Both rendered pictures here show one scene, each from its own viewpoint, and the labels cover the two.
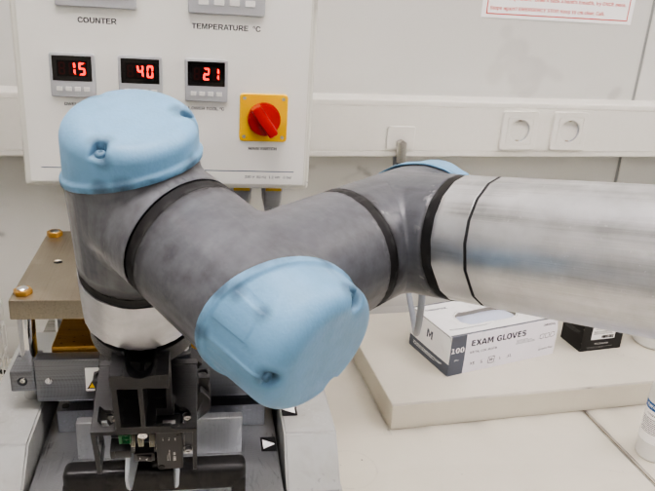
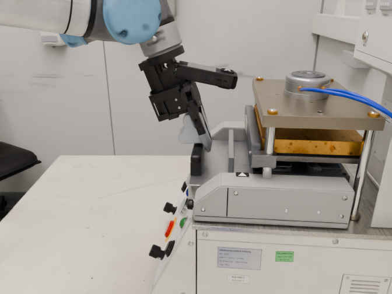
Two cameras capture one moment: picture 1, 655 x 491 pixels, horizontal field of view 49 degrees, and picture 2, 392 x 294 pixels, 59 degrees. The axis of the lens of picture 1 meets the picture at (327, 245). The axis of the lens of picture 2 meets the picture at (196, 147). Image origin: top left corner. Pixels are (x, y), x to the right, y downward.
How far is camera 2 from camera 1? 0.83 m
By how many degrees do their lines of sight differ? 95
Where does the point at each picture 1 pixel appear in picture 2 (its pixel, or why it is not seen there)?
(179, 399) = (161, 91)
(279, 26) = not seen: outside the picture
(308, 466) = (206, 187)
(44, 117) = (362, 21)
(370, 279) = not seen: hidden behind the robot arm
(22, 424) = (235, 126)
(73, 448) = (235, 144)
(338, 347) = not seen: hidden behind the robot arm
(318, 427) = (224, 181)
